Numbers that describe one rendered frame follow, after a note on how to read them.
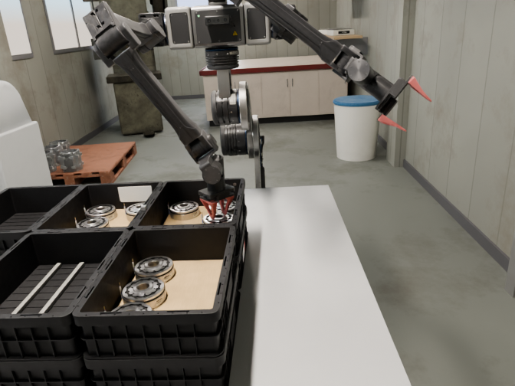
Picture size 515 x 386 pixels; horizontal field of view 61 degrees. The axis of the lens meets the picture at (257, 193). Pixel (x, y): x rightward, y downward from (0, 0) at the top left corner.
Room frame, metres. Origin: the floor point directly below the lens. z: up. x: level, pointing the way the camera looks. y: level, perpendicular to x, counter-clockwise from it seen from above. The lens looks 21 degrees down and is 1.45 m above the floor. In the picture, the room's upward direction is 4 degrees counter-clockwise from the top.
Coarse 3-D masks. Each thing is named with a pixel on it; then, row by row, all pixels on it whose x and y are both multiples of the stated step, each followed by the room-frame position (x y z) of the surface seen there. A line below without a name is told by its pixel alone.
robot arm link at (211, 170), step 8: (208, 136) 1.30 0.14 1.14; (216, 144) 1.32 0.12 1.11; (208, 152) 1.31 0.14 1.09; (200, 160) 1.28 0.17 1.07; (208, 160) 1.22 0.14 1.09; (200, 168) 1.21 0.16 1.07; (208, 168) 1.21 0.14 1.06; (216, 168) 1.21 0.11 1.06; (208, 176) 1.21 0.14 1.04; (216, 176) 1.21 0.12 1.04
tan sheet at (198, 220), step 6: (204, 210) 1.46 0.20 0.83; (168, 216) 1.42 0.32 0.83; (198, 216) 1.41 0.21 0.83; (204, 216) 1.40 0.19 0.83; (168, 222) 1.37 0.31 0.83; (174, 222) 1.37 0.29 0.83; (180, 222) 1.36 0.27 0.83; (186, 222) 1.36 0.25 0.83; (192, 222) 1.36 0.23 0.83; (198, 222) 1.35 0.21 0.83
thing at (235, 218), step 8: (240, 184) 1.44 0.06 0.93; (160, 192) 1.40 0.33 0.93; (240, 192) 1.35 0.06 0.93; (152, 200) 1.33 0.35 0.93; (240, 200) 1.28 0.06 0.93; (240, 208) 1.25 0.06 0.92; (144, 216) 1.21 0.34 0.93; (136, 224) 1.15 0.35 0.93; (176, 224) 1.13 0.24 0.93; (184, 224) 1.13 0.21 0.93; (192, 224) 1.12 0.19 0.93; (200, 224) 1.12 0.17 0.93; (208, 224) 1.12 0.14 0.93; (216, 224) 1.11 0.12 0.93; (224, 224) 1.11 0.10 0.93; (232, 224) 1.11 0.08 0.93
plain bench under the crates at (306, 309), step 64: (256, 192) 1.94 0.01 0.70; (320, 192) 1.89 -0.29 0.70; (256, 256) 1.33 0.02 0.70; (320, 256) 1.30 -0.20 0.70; (256, 320) 0.98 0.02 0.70; (320, 320) 0.96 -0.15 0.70; (384, 320) 0.95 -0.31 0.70; (256, 384) 0.75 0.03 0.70; (320, 384) 0.74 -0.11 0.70; (384, 384) 0.73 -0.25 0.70
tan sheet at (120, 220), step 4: (116, 212) 1.49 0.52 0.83; (120, 212) 1.48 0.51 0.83; (124, 212) 1.48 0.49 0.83; (116, 216) 1.45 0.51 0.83; (120, 216) 1.45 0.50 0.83; (124, 216) 1.45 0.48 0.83; (112, 220) 1.42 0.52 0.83; (116, 220) 1.42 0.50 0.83; (120, 220) 1.41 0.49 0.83; (124, 220) 1.41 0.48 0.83; (112, 224) 1.38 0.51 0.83; (116, 224) 1.38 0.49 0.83; (120, 224) 1.37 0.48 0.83; (124, 224) 1.37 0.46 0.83; (128, 224) 1.37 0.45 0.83
